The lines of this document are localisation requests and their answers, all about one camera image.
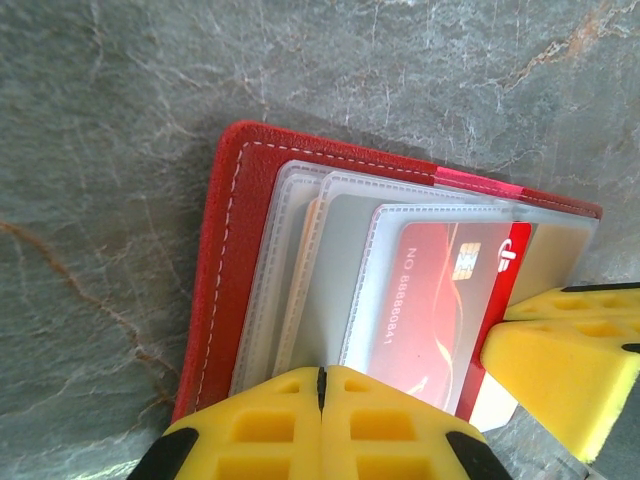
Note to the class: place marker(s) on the orange credit card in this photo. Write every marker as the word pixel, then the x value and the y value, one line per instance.
pixel 299 290

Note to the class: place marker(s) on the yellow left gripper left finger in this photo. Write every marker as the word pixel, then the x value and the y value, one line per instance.
pixel 310 440

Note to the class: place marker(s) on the red credit card with chip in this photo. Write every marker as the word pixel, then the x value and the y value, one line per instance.
pixel 440 300

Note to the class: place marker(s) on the red leather card holder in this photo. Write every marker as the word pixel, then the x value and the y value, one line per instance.
pixel 245 225

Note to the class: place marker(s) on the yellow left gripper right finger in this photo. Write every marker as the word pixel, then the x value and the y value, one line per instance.
pixel 340 440

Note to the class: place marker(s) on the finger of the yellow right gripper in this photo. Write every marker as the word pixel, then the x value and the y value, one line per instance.
pixel 575 305
pixel 550 380

